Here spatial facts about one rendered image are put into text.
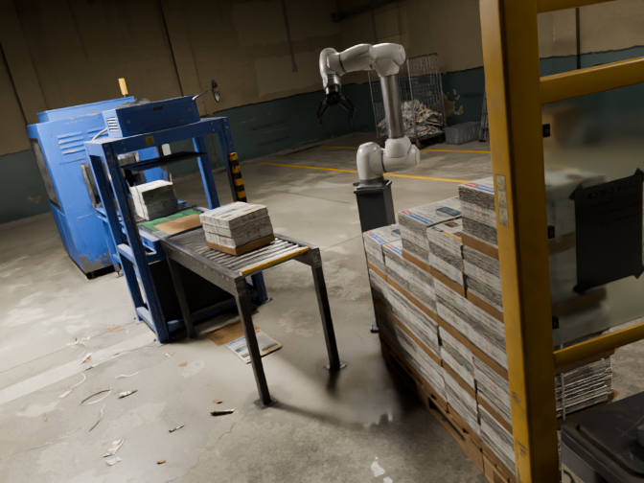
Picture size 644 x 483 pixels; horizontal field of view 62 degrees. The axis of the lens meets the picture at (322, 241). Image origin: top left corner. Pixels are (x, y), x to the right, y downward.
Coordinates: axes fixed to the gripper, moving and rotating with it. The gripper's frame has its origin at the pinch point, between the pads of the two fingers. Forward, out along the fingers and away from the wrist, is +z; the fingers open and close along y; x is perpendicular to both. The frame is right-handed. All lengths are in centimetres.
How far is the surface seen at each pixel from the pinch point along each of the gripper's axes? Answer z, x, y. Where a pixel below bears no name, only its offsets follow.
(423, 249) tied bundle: 69, -10, 33
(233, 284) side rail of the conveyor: 68, 22, -70
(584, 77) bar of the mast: 52, -119, 78
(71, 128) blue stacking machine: -147, 208, -312
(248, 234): 35, 51, -70
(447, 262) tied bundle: 79, -29, 42
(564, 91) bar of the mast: 55, -120, 73
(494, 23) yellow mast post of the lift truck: 43, -134, 59
